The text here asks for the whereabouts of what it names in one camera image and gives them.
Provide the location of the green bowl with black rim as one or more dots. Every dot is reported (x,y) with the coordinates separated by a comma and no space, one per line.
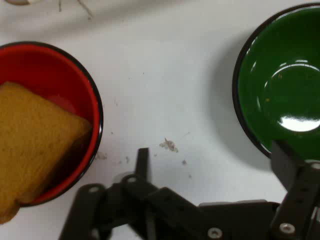
(282,75)

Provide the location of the toasted bread slice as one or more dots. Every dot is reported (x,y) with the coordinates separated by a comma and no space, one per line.
(32,135)

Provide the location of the red bowl with black rim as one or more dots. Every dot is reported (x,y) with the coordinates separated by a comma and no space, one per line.
(50,67)

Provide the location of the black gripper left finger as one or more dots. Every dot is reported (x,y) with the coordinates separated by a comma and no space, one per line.
(160,205)

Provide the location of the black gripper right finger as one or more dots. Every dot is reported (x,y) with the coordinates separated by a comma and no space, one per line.
(297,190)

